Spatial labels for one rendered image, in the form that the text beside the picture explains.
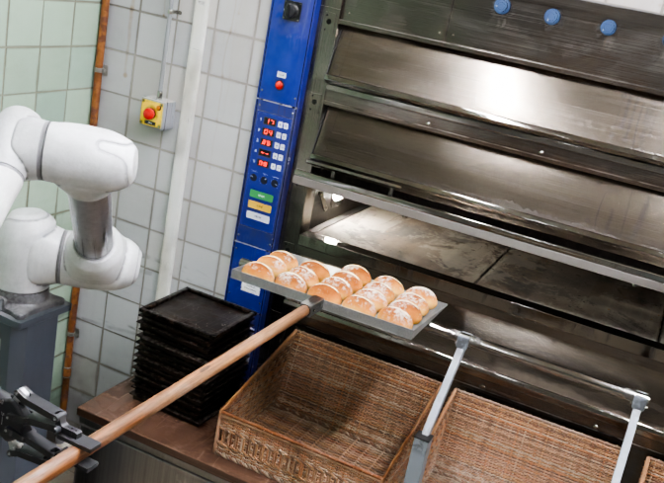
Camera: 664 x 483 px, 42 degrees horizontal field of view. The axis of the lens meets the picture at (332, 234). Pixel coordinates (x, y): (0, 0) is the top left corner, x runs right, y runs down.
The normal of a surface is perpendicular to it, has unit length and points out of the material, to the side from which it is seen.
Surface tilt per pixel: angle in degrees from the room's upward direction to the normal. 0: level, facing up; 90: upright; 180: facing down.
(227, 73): 90
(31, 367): 90
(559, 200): 70
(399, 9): 91
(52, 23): 90
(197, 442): 0
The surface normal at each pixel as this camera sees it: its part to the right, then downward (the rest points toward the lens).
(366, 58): -0.32, -0.13
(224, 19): -0.40, 0.20
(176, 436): 0.18, -0.94
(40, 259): 0.18, 0.23
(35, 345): 0.88, 0.29
